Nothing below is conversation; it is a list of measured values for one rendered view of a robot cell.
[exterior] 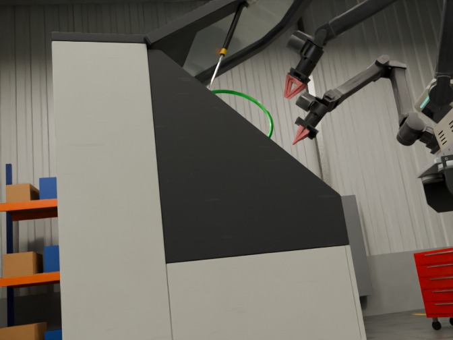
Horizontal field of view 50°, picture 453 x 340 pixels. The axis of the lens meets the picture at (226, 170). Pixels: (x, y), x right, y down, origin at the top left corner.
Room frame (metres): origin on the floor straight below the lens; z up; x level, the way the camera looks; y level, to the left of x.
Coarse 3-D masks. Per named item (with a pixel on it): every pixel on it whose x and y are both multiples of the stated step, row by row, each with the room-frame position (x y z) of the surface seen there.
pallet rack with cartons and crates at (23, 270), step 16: (16, 192) 6.69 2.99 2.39; (32, 192) 6.85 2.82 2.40; (48, 192) 6.70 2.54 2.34; (0, 208) 6.46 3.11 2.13; (16, 208) 6.49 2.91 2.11; (32, 208) 6.55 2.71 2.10; (48, 208) 7.16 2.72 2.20; (16, 256) 6.64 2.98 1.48; (32, 256) 6.67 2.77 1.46; (48, 256) 6.75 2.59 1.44; (16, 272) 6.63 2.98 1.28; (32, 272) 6.66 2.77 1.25; (48, 272) 6.75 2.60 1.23; (0, 336) 6.61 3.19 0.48; (16, 336) 6.63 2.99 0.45; (32, 336) 6.64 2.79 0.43; (48, 336) 6.74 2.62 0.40
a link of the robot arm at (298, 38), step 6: (324, 30) 1.49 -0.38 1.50; (294, 36) 1.55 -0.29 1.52; (300, 36) 1.55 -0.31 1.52; (306, 36) 1.53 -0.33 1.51; (318, 36) 1.50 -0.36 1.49; (324, 36) 1.50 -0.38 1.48; (288, 42) 1.56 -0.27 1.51; (294, 42) 1.55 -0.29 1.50; (300, 42) 1.55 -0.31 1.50; (318, 42) 1.52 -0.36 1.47; (288, 48) 1.59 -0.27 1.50; (294, 48) 1.57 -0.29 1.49; (300, 48) 1.56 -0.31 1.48; (300, 54) 1.59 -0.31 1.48
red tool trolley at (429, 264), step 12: (420, 252) 5.71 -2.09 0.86; (432, 252) 5.57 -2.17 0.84; (444, 252) 5.45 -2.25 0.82; (420, 264) 5.73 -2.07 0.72; (432, 264) 5.61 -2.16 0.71; (444, 264) 5.47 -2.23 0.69; (420, 276) 5.75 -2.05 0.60; (432, 276) 5.64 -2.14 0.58; (444, 276) 5.51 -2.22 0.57; (432, 288) 5.65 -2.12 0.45; (444, 288) 5.54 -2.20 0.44; (432, 300) 5.68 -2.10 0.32; (444, 300) 5.56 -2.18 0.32; (432, 312) 5.71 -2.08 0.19; (444, 312) 5.58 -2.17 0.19; (432, 324) 5.78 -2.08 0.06
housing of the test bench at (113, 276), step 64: (64, 64) 1.30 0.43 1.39; (128, 64) 1.36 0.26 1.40; (64, 128) 1.30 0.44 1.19; (128, 128) 1.35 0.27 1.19; (64, 192) 1.30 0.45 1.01; (128, 192) 1.35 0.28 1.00; (64, 256) 1.29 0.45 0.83; (128, 256) 1.34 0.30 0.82; (64, 320) 1.29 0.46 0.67; (128, 320) 1.34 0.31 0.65
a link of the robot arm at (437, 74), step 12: (444, 0) 1.37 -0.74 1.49; (444, 12) 1.37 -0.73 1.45; (444, 24) 1.39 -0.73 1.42; (444, 36) 1.41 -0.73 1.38; (444, 48) 1.42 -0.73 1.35; (444, 60) 1.44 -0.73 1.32; (444, 72) 1.45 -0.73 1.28; (444, 84) 1.45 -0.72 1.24; (432, 96) 1.48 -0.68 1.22; (444, 96) 1.47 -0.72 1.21
